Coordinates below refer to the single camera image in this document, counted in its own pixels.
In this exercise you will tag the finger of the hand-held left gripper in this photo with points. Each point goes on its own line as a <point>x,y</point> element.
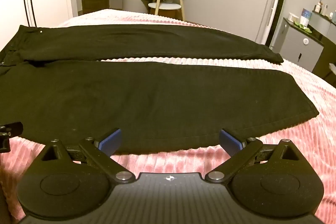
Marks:
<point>13,128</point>

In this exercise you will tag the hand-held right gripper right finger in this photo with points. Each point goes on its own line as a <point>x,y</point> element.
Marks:
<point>231,140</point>

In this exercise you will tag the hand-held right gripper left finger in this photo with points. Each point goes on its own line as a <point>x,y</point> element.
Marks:
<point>113,138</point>

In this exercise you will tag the black pants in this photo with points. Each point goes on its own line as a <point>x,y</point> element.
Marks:
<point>131,98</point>

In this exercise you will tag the pink ribbed blanket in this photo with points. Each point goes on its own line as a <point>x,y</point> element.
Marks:
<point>288,148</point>

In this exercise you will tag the grey cabinet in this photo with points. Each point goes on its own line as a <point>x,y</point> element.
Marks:
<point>299,50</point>

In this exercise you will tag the green leafy items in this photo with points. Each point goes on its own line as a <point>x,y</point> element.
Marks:
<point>302,26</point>

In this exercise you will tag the small white box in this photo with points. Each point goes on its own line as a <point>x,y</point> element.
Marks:
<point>293,16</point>

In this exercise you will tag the white tower fan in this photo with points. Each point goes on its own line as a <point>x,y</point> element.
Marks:
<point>275,8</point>

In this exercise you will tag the blue and white box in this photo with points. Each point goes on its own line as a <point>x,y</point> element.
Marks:
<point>305,16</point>

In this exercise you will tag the group of small bottles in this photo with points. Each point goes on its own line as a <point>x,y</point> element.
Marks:
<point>321,8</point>

